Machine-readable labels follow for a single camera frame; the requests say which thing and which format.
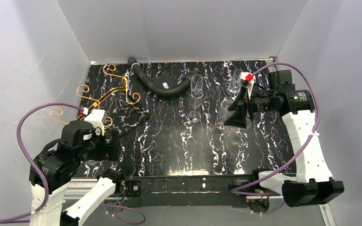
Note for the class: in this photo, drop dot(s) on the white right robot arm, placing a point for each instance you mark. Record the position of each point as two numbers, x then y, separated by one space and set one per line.
305 179

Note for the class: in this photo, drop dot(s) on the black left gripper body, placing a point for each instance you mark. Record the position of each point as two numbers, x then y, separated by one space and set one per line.
112 143

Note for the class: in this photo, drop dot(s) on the black marble rack base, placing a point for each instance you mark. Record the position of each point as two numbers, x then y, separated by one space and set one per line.
128 115

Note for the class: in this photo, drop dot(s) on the black front mounting rail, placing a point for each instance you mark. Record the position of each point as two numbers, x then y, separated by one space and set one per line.
185 191

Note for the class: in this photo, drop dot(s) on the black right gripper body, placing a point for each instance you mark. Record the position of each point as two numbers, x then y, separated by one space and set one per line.
248 108

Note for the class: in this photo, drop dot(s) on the tall clear flute rear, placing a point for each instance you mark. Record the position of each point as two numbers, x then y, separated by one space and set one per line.
196 82

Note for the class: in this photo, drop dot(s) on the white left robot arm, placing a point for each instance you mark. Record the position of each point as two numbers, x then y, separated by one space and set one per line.
59 199

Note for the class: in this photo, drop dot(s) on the black box with label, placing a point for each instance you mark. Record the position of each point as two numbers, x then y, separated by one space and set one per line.
163 82

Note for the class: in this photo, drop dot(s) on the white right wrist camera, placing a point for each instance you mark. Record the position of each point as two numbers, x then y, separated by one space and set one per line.
247 80

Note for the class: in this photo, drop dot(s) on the clear tumbler glass far right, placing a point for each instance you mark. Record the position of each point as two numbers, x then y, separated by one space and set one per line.
235 85

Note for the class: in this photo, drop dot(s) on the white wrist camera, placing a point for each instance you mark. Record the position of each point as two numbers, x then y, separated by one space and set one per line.
96 117
247 80

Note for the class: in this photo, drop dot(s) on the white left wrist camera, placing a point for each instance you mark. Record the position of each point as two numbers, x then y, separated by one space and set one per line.
96 117

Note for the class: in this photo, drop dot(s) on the tall clear flute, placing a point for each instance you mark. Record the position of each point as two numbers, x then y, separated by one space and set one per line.
196 82
195 101

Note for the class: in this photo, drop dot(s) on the clear stemmed wine glass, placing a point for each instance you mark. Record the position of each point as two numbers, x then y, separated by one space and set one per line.
223 114

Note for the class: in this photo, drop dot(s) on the tall clear flute front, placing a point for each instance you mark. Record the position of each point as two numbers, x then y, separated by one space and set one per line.
195 101

